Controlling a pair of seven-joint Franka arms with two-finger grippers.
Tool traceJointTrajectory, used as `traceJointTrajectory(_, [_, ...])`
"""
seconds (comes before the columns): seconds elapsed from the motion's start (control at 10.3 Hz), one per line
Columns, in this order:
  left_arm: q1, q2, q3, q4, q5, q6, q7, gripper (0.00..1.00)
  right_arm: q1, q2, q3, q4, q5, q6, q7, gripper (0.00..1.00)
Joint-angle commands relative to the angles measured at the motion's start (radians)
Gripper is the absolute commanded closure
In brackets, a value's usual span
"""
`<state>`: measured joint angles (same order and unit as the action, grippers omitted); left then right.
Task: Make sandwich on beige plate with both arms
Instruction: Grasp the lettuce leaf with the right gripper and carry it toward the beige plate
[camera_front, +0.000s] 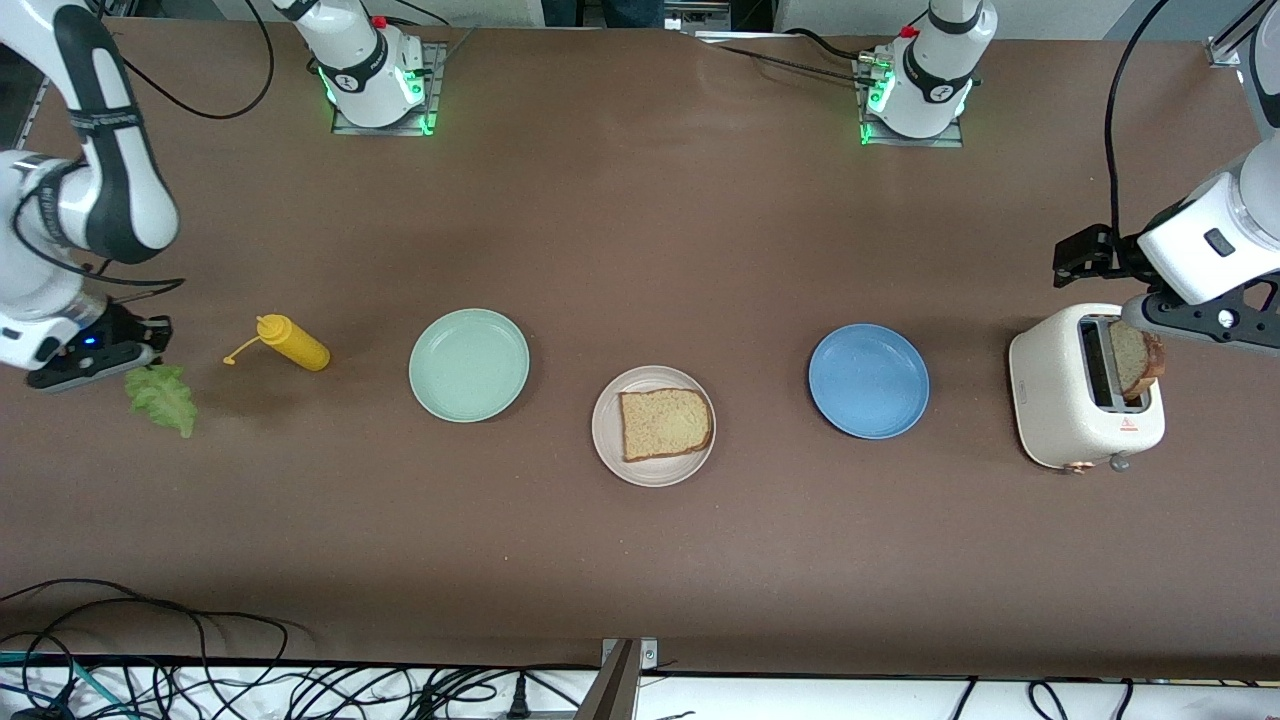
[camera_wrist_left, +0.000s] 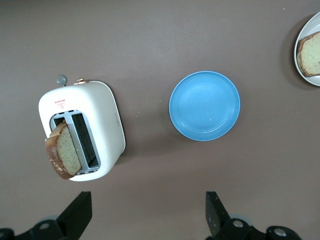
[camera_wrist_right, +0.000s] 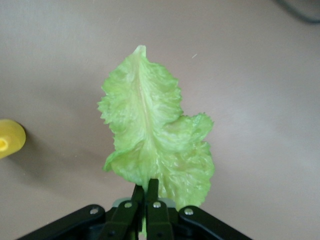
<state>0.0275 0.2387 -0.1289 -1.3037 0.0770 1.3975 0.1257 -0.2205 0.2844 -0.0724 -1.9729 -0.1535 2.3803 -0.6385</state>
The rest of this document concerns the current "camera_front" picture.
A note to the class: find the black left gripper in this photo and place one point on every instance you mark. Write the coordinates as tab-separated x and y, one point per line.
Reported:
1103	253

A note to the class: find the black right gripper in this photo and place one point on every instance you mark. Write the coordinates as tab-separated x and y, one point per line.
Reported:
128	327

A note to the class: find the green lettuce leaf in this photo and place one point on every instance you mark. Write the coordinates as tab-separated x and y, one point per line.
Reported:
165	400

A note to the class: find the yellow mustard squeeze bottle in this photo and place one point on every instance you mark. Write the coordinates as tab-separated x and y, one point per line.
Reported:
295	345

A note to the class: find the pale crust bread slice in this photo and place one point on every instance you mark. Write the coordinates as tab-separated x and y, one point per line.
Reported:
665	425

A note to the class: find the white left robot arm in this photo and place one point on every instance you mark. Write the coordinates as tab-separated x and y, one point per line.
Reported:
935	80

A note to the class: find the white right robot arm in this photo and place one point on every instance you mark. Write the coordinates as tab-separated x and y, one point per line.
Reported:
110	170

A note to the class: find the blue plate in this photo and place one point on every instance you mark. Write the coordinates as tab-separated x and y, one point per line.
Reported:
868	380

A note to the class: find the pale green plate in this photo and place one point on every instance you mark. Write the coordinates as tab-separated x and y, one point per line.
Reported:
468	365

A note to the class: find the beige plate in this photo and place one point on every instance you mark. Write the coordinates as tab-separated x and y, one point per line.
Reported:
605	425

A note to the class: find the dark crust bread slice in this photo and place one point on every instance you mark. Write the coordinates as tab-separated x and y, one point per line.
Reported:
1135	355

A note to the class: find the cream white toaster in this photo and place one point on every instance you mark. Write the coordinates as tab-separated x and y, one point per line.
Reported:
1050	400

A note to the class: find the grey metal equipment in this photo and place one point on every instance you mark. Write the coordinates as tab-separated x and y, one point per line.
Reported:
720	15

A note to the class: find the black power plug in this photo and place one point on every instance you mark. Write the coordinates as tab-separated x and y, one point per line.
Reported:
517	700

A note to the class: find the person in blue jeans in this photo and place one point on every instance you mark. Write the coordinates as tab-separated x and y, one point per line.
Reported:
600	12

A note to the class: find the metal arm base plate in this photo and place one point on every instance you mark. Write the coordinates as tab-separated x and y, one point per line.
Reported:
915	143
380	131

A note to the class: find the aluminium frame rail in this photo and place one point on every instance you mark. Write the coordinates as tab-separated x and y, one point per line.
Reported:
1222	50

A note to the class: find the metal table bracket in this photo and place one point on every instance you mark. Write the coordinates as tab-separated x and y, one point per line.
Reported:
615	690

